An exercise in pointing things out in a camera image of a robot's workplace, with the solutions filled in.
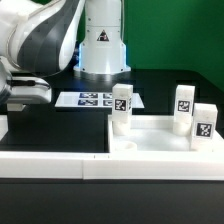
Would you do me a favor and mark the white square tabletop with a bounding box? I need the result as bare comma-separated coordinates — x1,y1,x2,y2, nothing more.
107,114,223,154

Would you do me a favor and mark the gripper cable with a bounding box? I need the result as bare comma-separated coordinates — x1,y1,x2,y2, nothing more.
6,74,51,89

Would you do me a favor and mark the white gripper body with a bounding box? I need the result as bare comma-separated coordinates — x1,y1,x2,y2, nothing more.
0,76,52,104

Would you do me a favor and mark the white U-shaped obstacle fence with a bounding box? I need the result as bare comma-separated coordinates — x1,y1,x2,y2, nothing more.
0,114,224,181

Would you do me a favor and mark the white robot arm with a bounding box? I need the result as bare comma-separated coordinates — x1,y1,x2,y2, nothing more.
0,0,130,104

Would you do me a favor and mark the white marker plate with tags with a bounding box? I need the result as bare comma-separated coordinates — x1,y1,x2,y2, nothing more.
55,92,112,108

